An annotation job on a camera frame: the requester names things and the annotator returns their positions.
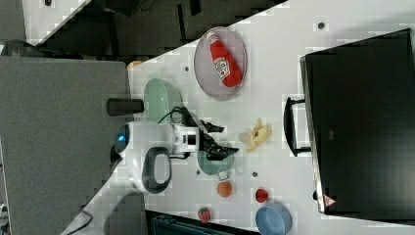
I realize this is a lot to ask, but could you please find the red plush ketchup bottle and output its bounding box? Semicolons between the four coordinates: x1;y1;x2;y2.
207;31;243;87

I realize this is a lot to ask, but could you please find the green cup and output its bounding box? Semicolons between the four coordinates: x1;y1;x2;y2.
197;151;234;181

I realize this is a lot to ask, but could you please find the orange toy fruit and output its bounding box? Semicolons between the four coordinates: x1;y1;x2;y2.
216;181;232;198

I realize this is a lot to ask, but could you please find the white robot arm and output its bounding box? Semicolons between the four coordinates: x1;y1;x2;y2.
60;121;238;235

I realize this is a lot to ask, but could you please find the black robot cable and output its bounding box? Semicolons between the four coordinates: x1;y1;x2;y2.
158;106;190;125

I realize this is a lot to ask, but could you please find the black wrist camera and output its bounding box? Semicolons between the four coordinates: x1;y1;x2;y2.
180;107;204;129

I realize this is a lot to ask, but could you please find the black toaster oven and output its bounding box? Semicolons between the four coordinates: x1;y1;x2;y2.
284;28;415;225

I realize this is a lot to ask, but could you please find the black cylinder post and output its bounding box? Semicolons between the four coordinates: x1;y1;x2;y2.
106;98;145;117

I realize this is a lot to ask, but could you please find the green perforated colander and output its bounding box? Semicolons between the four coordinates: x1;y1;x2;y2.
144;78;182;122

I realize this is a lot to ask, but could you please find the grey round plate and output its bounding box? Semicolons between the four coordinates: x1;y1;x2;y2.
194;26;248;101

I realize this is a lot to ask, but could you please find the blue bowl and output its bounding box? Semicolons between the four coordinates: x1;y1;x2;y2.
255;203;293;235

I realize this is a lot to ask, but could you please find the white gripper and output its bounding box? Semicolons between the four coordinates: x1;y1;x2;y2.
173;120;239;161

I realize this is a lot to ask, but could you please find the grey partition panel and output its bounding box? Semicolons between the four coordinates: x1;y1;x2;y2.
0;57;129;235

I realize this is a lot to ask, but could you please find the red toy strawberry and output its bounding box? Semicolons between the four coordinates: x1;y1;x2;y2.
198;207;211;223

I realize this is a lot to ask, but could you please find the yellow plush banana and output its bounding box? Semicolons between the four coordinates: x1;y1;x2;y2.
238;118;272;153

